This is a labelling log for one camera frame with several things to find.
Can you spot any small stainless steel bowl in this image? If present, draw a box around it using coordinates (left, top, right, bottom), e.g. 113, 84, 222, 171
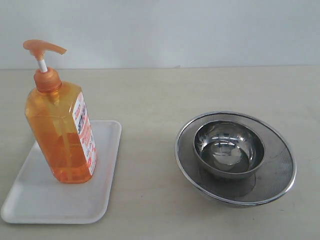
193, 120, 266, 180

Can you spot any steel mesh strainer basin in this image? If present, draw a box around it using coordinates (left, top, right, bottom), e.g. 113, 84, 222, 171
174, 111, 297, 207

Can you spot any white rectangular plastic tray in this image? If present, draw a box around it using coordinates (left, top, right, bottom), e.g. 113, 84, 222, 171
1, 120, 122, 224

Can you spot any orange pump soap bottle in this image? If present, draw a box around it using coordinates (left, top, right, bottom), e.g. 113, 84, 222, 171
23, 39, 98, 184

